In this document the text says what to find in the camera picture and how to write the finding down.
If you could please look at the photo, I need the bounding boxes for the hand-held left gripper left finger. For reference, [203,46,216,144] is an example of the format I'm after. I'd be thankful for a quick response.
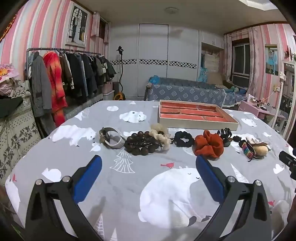
[25,155,103,241]

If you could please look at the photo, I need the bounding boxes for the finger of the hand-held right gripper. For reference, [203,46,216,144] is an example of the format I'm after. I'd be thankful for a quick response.
[279,151,296,180]

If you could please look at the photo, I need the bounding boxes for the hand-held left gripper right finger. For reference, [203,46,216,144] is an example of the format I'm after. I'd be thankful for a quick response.
[195,155,273,241]

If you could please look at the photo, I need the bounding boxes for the tan oval hair clip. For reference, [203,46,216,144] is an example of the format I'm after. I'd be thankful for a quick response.
[246,138,270,156]

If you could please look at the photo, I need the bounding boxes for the colourful woven bracelet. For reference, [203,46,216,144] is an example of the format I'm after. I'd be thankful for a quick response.
[240,141,260,162]

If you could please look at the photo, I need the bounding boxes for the grey wide bangle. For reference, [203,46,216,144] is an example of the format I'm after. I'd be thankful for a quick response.
[99,127,126,150]

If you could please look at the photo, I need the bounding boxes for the black hair claw clip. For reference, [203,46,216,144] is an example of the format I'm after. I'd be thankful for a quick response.
[217,127,233,147]

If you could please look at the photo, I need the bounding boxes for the large brown wooden bead bracelet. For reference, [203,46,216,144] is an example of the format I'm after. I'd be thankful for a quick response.
[124,131,162,156]

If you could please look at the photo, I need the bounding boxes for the beige scrunchie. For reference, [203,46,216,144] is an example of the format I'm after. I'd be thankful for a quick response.
[149,123,171,152]

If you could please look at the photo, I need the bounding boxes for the beige jewelry tray red lining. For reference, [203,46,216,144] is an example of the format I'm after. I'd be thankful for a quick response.
[158,100,239,131]

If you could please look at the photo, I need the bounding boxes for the orange scrunchie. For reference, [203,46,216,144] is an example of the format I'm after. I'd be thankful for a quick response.
[194,130,224,159]

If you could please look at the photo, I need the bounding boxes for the black scrunchie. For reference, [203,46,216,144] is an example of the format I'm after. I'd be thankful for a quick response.
[173,131,195,147]

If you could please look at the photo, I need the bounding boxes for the grey polar bear bedsheet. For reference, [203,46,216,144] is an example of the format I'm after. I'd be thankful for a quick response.
[5,100,296,241]

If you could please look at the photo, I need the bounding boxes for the white framed mirror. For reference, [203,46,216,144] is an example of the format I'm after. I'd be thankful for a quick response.
[275,60,296,142]

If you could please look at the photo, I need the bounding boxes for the pink table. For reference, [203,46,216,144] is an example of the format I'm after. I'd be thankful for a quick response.
[238,100,286,123]

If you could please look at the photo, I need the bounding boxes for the floral patterned cloth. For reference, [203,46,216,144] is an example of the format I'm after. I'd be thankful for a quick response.
[0,97,42,186]

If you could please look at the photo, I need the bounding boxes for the sofa with blue cover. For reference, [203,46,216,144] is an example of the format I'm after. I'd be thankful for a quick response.
[145,76,245,108]

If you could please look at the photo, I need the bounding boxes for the pink storage box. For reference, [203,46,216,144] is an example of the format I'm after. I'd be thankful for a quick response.
[102,81,115,100]

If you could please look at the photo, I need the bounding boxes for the black yellow garment steamer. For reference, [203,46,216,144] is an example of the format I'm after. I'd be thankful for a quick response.
[113,45,126,100]

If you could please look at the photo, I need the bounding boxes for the row of hanging clothes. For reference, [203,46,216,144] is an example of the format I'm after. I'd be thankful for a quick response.
[29,51,117,127]

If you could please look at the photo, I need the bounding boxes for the wide pink curtain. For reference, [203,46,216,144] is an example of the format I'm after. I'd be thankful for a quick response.
[248,27,266,98]

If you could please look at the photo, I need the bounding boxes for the hanging blue cloth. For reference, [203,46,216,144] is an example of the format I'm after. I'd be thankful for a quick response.
[198,53,208,81]

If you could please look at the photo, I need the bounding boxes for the dark cloth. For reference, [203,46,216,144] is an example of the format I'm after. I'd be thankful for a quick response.
[0,96,23,118]

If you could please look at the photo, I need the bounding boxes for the red artificial flowers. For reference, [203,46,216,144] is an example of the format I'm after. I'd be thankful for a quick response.
[285,45,296,61]

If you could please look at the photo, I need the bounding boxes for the window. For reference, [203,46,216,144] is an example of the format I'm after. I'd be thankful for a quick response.
[231,43,251,88]

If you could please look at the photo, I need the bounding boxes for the narrow pink curtain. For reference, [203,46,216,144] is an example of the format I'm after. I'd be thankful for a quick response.
[223,34,233,81]

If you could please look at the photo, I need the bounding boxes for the metal clothes rack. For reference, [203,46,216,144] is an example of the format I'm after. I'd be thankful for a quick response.
[26,47,104,102]

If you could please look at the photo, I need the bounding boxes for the pink bouquet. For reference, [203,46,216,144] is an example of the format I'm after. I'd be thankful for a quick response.
[0,64,20,81]

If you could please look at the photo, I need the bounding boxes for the white wardrobe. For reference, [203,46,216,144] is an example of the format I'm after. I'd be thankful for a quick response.
[109,23,223,98]

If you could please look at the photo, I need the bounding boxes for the wall poster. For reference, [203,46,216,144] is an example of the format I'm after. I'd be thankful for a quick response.
[265,44,278,76]

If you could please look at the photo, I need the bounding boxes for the framed wall picture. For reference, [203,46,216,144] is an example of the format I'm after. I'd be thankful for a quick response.
[65,3,91,45]

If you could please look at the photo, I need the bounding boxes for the red wall decoration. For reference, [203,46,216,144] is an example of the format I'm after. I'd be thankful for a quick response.
[0,14,18,42]

